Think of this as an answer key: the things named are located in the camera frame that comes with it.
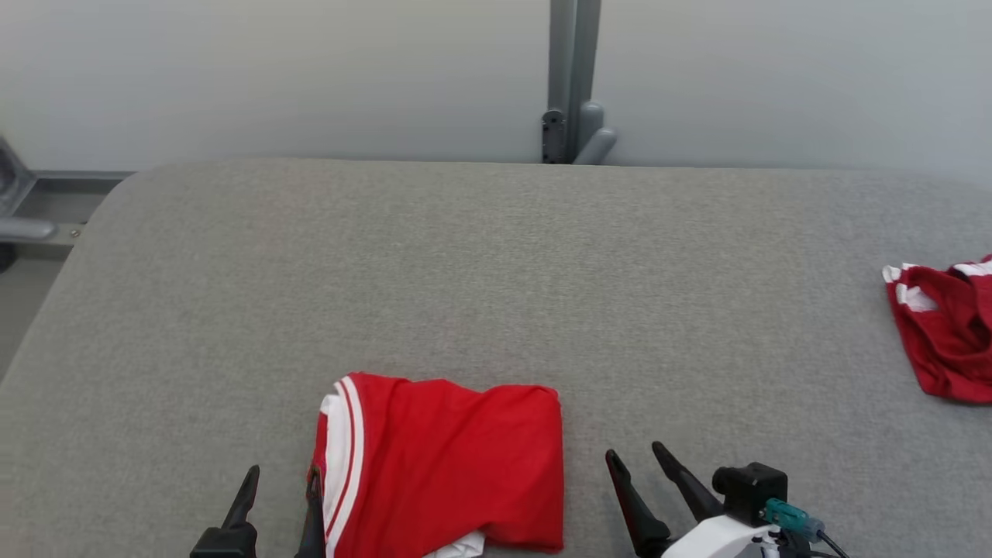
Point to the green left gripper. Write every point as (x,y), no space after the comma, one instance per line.
(225,542)

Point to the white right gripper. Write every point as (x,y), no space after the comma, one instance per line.
(721,539)

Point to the red white basketball jersey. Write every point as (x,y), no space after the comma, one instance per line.
(449,465)

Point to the red white basketball shorts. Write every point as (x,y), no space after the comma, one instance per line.
(953,341)

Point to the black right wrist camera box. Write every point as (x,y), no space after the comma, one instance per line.
(748,488)

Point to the grey metal frame post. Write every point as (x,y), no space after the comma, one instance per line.
(570,62)
(23,229)

